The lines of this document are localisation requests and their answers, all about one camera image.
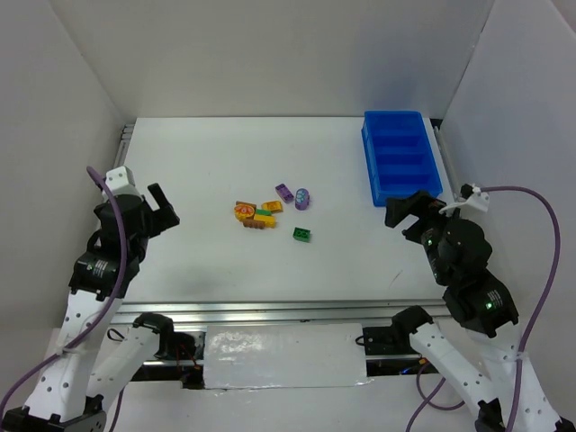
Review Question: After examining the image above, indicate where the yellow round orange-print lego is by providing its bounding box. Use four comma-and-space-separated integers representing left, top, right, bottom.
234, 203, 256, 222

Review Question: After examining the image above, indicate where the green curved lego brick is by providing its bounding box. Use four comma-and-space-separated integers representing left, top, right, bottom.
255, 208, 272, 216

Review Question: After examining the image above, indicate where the long brown lego plate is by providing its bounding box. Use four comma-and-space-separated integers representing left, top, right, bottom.
242, 219, 266, 230

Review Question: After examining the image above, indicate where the yellow lego brick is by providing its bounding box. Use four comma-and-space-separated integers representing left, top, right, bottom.
253, 214, 276, 229

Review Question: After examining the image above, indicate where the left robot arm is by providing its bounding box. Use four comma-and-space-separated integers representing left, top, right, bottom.
1, 184, 180, 431

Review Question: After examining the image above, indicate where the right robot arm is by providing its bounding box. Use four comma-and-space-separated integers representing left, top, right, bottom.
355, 184, 575, 431

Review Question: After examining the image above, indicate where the blue compartment bin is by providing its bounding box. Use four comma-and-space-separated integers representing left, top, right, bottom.
361, 111, 443, 207

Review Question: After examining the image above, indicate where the purple round flower lego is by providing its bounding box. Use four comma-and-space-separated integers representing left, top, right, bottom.
294, 188, 311, 211

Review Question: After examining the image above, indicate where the purple rectangular lego brick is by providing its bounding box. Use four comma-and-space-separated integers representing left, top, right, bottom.
275, 184, 294, 203

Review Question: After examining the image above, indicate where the small yellow sloped lego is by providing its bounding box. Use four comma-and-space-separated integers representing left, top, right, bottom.
262, 201, 284, 213

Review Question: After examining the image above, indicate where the white taped panel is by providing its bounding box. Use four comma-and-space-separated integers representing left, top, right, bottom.
203, 323, 370, 390

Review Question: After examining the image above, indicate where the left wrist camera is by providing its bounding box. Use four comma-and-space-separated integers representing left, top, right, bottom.
104, 166, 139, 196

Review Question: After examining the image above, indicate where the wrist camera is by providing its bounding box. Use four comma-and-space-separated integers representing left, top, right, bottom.
104, 166, 139, 196
439, 184, 490, 216

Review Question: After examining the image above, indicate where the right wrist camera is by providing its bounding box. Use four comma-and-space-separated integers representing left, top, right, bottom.
439, 184, 490, 216

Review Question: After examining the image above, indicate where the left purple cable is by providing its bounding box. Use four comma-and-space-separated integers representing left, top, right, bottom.
0, 166, 129, 432

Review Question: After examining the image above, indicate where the aluminium front rail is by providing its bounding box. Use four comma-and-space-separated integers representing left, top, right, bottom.
112, 300, 449, 326

